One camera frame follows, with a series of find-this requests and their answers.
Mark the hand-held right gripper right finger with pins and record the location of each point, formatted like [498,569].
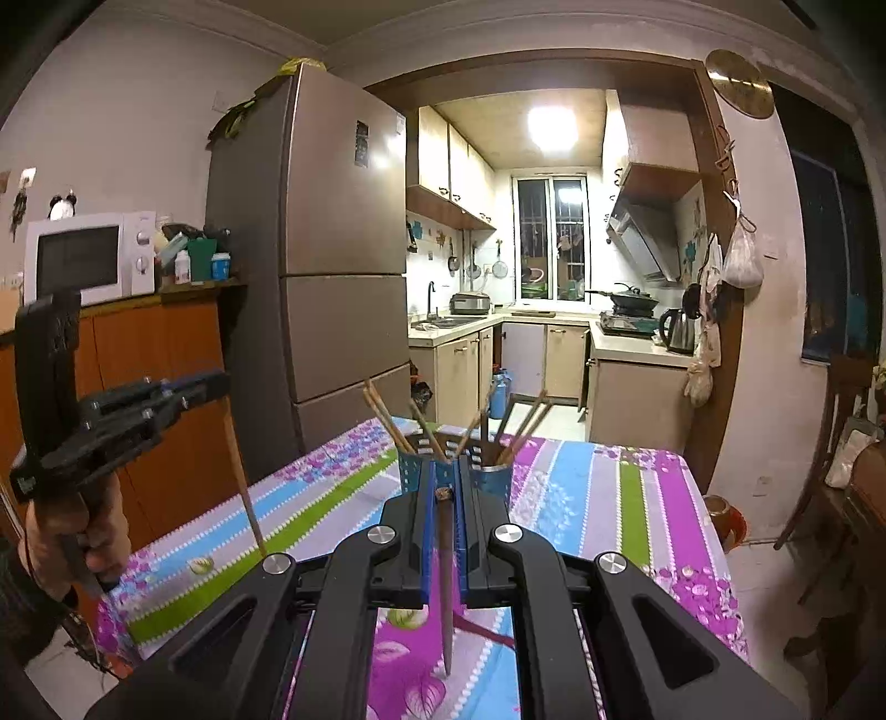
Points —
[459,540]

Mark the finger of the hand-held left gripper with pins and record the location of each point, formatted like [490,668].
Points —
[118,436]
[194,388]

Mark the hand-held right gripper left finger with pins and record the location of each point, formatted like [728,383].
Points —
[433,540]

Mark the dark brown chopstick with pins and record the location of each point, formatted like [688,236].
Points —
[249,505]
[444,588]

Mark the blue perforated chopstick holder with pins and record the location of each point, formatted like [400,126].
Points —
[498,484]

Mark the bunch of wooden chopsticks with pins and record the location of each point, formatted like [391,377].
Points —
[385,417]

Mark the person's left forearm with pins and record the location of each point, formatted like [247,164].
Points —
[28,602]

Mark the person's left hand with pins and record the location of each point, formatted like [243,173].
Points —
[97,540]

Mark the orange wooden cabinet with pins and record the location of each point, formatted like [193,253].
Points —
[159,360]

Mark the white microwave oven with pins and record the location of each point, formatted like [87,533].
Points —
[90,259]

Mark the small blue white jar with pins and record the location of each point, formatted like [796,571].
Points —
[221,266]

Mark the green plastic container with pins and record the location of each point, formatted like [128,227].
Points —
[201,259]

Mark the floral striped tablecloth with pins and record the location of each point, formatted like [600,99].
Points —
[588,498]

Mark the black white alarm clock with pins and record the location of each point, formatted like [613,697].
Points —
[62,205]

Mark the brown refrigerator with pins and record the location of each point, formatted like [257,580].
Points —
[332,277]

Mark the kitchen sink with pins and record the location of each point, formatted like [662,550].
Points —
[439,322]

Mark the kitchen counter cabinets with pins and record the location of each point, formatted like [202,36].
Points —
[623,388]

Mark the orange clay pot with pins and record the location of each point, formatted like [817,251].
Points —
[728,523]

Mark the gas stove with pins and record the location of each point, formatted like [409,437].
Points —
[626,324]

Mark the dark bag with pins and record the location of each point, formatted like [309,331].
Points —
[235,118]

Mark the hanging ladle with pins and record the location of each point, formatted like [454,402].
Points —
[473,266]

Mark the hanging strainer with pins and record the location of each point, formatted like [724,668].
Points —
[500,266]

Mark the beige hanging bags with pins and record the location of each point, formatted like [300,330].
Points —
[702,374]

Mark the fridge door sticker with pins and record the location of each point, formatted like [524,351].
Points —
[361,144]

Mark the black wok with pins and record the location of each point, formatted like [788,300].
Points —
[630,298]

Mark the steel electric kettle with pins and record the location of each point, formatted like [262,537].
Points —
[680,332]

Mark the kitchen window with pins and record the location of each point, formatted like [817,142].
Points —
[550,235]

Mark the yellow bag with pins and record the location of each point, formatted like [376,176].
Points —
[303,66]

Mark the steel range hood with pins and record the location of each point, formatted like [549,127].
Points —
[644,235]

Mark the white hanging rag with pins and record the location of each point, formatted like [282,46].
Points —
[711,277]

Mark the dark wooden chair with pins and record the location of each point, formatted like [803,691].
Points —
[830,415]

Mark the white hanging plastic bag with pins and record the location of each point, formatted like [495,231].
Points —
[742,259]

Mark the white cloth bag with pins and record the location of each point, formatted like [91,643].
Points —
[851,457]

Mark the dark wooden table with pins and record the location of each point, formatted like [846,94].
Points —
[871,498]

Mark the kitchen ceiling light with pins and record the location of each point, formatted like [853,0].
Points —
[554,128]

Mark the hanging knot ornament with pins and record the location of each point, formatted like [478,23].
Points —
[727,159]

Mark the dark room window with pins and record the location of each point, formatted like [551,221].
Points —
[830,242]

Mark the hanging wall ornament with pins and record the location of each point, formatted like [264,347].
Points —
[21,204]

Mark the brown door frame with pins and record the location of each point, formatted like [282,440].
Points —
[720,388]

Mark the white wall outlet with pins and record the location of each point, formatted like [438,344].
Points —
[763,486]

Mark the beige wall cabinet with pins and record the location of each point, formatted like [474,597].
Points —
[450,173]
[650,138]

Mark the flower wall decal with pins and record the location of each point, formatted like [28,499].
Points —
[693,242]

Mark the gold round wall clock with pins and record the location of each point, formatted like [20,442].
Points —
[739,83]

